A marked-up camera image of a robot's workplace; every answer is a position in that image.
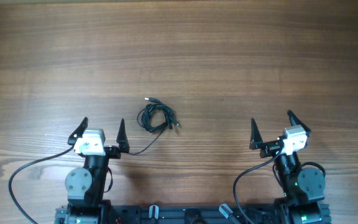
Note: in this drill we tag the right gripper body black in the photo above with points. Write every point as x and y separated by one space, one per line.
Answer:
272 148

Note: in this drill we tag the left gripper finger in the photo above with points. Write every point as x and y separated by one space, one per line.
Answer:
122 138
78 132

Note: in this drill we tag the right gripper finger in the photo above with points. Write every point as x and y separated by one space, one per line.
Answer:
256 140
295 121

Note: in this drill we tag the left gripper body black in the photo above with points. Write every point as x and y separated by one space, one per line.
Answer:
112 152

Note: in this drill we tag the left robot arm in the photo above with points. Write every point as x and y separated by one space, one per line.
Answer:
86 185

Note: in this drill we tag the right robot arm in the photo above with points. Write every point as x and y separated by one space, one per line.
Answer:
302 183

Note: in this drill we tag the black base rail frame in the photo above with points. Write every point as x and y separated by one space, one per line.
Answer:
258 213

